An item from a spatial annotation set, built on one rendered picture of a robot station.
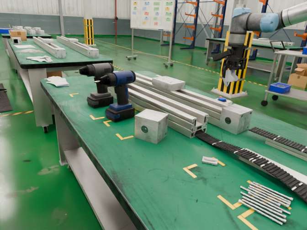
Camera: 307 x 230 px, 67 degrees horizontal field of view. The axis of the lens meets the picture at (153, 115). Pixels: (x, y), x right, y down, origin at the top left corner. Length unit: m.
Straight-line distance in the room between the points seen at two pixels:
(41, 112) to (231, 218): 2.32
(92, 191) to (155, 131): 0.79
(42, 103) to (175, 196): 2.17
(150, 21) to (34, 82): 4.90
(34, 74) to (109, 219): 1.68
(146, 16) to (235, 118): 6.21
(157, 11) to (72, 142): 5.39
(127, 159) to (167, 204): 0.23
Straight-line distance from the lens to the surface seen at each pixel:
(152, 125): 0.85
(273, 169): 0.79
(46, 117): 2.72
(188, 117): 0.92
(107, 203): 1.45
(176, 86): 1.26
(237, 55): 1.18
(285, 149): 1.00
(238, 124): 1.02
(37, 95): 2.63
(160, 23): 6.76
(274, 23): 1.13
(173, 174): 0.73
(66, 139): 1.93
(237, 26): 1.17
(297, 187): 0.78
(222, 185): 0.73
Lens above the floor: 1.21
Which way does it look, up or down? 22 degrees down
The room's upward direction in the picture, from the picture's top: 3 degrees clockwise
